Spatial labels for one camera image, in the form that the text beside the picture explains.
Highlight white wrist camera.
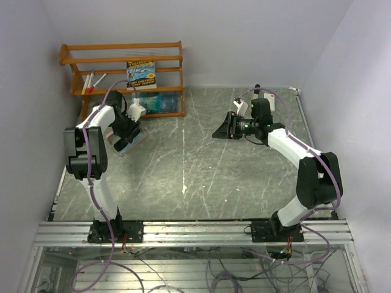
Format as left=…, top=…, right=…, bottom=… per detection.
left=233, top=97, right=248, bottom=117
left=126, top=98, right=147, bottom=122

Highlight illustrated paperback book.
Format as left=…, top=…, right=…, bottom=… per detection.
left=126, top=61, right=157, bottom=91

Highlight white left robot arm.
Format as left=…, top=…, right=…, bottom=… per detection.
left=64, top=90, right=146, bottom=242

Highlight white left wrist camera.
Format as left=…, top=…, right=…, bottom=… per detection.
left=126, top=98, right=147, bottom=122

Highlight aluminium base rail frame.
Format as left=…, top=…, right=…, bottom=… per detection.
left=19, top=219, right=369, bottom=292

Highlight red marker pen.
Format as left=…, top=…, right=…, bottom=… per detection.
left=87, top=73, right=107, bottom=93

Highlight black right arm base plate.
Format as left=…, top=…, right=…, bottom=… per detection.
left=250, top=219, right=304, bottom=243

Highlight wooden shelf rack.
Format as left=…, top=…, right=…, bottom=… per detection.
left=58, top=40, right=186, bottom=123

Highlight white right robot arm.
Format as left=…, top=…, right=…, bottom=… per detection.
left=212, top=98, right=343, bottom=242

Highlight blue cover book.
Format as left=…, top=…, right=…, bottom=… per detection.
left=138, top=92, right=177, bottom=114

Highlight light blue cleaning cloth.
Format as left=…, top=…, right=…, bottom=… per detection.
left=119, top=131, right=147, bottom=154

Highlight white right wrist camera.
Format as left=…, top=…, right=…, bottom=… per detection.
left=233, top=97, right=248, bottom=117

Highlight grey marker pen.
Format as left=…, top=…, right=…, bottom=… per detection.
left=87, top=70, right=95, bottom=89

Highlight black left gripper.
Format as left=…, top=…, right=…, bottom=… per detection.
left=112, top=112, right=142, bottom=144

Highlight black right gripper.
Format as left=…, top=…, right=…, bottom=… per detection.
left=213, top=111, right=258, bottom=140

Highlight yellow marker pen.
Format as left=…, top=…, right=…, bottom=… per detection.
left=81, top=74, right=90, bottom=95

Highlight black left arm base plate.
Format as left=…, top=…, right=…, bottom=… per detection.
left=87, top=220, right=144, bottom=244

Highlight white small carton box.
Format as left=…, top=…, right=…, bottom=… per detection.
left=264, top=93, right=275, bottom=112

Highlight black sunglasses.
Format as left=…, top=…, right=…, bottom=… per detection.
left=114, top=138, right=133, bottom=152

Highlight tangled floor cables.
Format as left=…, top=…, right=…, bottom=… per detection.
left=122, top=244, right=340, bottom=293

